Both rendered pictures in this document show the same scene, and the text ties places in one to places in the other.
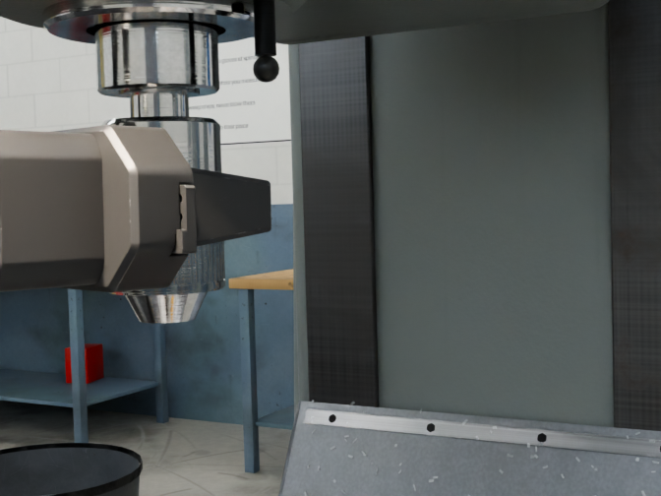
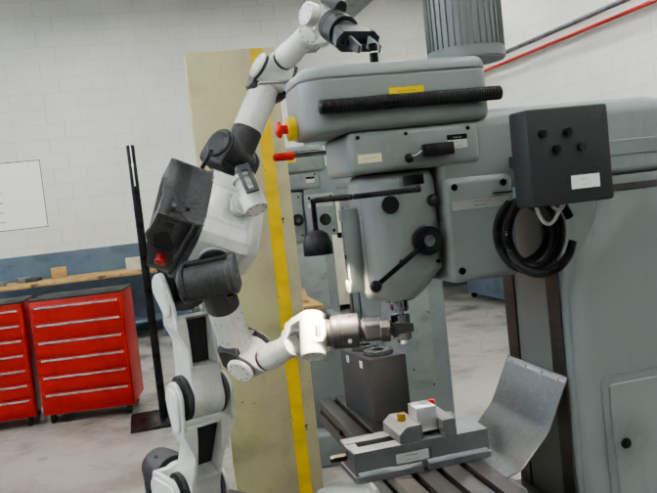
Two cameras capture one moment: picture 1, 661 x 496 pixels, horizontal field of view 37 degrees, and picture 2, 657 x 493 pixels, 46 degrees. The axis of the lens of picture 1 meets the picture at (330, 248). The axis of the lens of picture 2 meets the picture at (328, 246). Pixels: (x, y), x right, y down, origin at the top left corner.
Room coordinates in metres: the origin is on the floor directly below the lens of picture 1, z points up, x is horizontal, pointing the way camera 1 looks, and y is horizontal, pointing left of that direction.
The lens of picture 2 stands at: (-1.04, -1.28, 1.59)
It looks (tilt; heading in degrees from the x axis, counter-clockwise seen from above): 4 degrees down; 48
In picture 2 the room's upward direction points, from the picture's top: 6 degrees counter-clockwise
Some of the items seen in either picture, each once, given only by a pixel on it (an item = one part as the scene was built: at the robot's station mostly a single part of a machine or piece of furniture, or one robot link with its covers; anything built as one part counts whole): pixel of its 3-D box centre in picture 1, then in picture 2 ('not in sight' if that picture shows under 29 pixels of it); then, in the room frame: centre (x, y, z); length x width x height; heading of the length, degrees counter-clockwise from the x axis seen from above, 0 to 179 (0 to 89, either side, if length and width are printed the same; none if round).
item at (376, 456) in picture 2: not in sight; (413, 439); (0.33, 0.00, 0.97); 0.35 x 0.15 x 0.11; 152
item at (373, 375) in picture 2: not in sight; (373, 379); (0.59, 0.38, 1.01); 0.22 x 0.12 x 0.20; 69
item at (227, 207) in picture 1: (211, 207); (401, 328); (0.37, 0.04, 1.23); 0.06 x 0.02 x 0.03; 136
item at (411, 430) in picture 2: not in sight; (402, 426); (0.30, 0.01, 1.00); 0.12 x 0.06 x 0.04; 62
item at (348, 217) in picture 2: not in sight; (351, 249); (0.30, 0.12, 1.45); 0.04 x 0.04 x 0.21; 61
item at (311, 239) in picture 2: not in sight; (317, 242); (0.20, 0.14, 1.48); 0.07 x 0.07 x 0.06
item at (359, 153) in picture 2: not in sight; (399, 151); (0.43, 0.04, 1.68); 0.34 x 0.24 x 0.10; 151
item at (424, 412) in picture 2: not in sight; (422, 416); (0.35, -0.02, 1.02); 0.06 x 0.05 x 0.06; 62
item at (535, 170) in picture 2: not in sight; (562, 156); (0.50, -0.37, 1.62); 0.20 x 0.09 x 0.21; 151
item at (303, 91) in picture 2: not in sight; (383, 101); (0.41, 0.06, 1.81); 0.47 x 0.26 x 0.16; 151
